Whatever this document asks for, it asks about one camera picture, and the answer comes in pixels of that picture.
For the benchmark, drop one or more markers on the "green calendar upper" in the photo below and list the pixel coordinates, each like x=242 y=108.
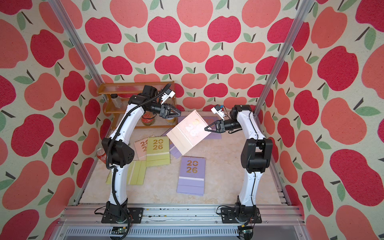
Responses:
x=158 y=151

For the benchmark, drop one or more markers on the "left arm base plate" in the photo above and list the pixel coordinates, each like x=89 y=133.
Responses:
x=114 y=215

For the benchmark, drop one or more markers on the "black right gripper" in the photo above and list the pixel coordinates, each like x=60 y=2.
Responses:
x=217 y=129

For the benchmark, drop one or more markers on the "green calendar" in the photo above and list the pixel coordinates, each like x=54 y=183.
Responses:
x=158 y=151
x=136 y=173

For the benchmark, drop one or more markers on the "aluminium frame rail front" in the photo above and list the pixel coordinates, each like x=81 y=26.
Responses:
x=181 y=222

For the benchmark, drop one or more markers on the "red round tin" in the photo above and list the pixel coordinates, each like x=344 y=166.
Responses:
x=148 y=118

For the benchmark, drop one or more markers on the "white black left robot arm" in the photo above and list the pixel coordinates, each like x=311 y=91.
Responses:
x=118 y=152

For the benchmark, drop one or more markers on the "pink calendar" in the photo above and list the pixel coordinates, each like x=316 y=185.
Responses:
x=141 y=148
x=189 y=132

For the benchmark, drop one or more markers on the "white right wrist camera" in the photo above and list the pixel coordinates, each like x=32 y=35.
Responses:
x=218 y=109

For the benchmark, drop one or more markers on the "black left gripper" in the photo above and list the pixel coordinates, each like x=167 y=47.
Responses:
x=164 y=111

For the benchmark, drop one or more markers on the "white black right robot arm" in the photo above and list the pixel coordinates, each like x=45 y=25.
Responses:
x=255 y=159

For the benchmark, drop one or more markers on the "aluminium post left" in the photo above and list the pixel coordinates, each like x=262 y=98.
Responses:
x=71 y=31

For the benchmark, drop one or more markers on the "red cola can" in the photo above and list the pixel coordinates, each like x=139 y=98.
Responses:
x=101 y=155

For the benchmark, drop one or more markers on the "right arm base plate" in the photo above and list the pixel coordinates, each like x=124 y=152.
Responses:
x=240 y=215

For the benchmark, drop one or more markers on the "aluminium post right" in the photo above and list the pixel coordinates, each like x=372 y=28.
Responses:
x=299 y=19

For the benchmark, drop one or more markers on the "green calendar lower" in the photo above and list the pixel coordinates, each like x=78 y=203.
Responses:
x=136 y=173

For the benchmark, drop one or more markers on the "aluminium post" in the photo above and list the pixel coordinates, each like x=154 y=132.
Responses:
x=71 y=31
x=299 y=19

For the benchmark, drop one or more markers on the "purple calendar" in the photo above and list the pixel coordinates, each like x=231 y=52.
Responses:
x=209 y=120
x=192 y=176
x=173 y=150

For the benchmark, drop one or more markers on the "glass jar left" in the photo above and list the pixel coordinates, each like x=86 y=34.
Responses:
x=116 y=100

